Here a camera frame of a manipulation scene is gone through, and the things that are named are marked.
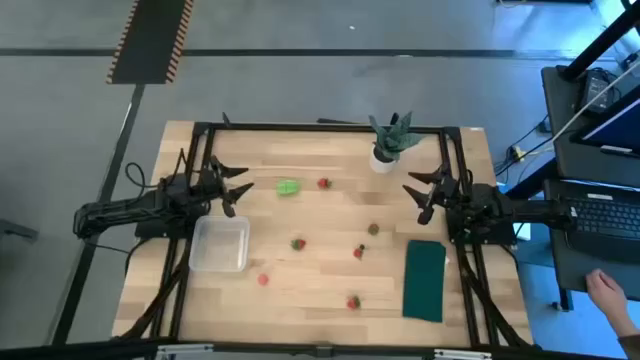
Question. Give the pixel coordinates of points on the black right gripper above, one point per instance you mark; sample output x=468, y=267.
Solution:
x=445, y=192

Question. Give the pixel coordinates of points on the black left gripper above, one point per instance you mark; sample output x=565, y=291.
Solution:
x=214, y=187

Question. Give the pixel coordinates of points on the dull green-brown toy strawberry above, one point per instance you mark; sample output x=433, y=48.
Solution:
x=373, y=229

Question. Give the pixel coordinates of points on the red toy strawberry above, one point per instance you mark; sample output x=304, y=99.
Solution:
x=353, y=302
x=298, y=244
x=324, y=183
x=358, y=253

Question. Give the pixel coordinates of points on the pale pink toy strawberry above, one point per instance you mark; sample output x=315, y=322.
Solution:
x=263, y=280

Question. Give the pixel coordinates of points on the person's forearm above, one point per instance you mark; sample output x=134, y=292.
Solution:
x=631, y=345

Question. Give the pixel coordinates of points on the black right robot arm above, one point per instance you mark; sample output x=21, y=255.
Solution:
x=530, y=210

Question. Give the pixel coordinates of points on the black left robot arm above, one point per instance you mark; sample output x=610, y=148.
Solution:
x=115, y=210

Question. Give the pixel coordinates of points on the clear plastic tupperware container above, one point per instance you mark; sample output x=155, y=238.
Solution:
x=220, y=250

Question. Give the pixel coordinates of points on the white round plant pot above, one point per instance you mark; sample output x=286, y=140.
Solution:
x=381, y=166

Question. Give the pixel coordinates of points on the green snake plant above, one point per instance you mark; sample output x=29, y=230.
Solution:
x=395, y=140

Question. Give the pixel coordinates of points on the dark green folded cloth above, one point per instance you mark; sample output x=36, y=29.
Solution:
x=424, y=280

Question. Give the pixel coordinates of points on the yellow power plug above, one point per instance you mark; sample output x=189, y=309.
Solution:
x=518, y=153

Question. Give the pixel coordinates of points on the black workstation desk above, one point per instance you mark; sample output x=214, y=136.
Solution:
x=570, y=165

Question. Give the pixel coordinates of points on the black orange-striped floor mat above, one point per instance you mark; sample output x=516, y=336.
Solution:
x=150, y=45

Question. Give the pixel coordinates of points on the black power adapter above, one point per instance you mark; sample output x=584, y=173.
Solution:
x=595, y=90

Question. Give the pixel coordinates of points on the black computer monitor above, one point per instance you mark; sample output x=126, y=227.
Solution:
x=620, y=127

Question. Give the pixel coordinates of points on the person's hand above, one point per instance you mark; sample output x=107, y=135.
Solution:
x=605, y=295

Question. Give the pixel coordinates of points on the grey chair base leg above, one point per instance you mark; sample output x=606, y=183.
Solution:
x=15, y=230

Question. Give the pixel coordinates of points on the black diagonal pole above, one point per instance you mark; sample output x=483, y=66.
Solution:
x=600, y=45

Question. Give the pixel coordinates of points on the black crossbar with silver brackets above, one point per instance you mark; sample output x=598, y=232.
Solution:
x=75, y=350

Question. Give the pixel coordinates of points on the black aluminium table frame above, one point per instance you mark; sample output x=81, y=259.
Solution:
x=300, y=128

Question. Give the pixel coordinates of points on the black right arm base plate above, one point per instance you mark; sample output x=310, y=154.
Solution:
x=500, y=237

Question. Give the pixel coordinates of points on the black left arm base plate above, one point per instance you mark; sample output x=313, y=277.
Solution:
x=150, y=231

